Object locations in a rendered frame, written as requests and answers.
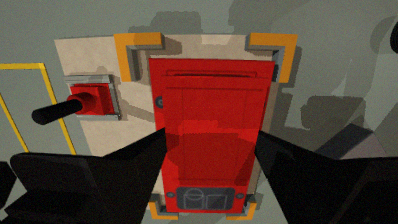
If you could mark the yellow rectangular outline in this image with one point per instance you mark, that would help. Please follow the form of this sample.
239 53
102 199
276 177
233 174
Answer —
52 97

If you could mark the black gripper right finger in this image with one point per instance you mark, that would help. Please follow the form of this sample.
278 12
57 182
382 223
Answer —
314 189

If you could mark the black toy wheel with grey hub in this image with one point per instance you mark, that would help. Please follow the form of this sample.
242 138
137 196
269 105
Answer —
394 38

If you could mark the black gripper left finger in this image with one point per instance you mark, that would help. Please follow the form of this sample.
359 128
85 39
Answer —
120 183

